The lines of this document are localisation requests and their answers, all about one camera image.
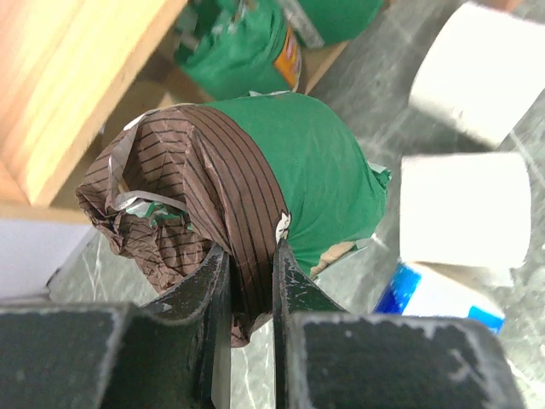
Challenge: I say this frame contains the green brown roll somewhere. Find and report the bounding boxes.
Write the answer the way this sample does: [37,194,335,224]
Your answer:
[174,1,302,100]
[284,0,384,49]
[76,91,391,348]

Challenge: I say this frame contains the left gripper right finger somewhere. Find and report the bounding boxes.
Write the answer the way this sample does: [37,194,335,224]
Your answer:
[272,241,525,408]

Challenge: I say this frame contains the white toilet roll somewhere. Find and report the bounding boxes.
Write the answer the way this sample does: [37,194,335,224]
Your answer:
[409,1,544,148]
[399,153,531,287]

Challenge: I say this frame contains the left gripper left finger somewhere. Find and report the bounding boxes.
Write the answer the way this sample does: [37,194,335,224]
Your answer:
[1,246,231,408]

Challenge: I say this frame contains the wooden two-tier shelf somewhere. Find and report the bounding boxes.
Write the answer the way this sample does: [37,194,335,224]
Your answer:
[0,0,354,225]

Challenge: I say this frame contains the blue wrapped roll lying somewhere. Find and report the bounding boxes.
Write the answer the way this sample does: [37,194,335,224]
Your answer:
[373,262,506,334]

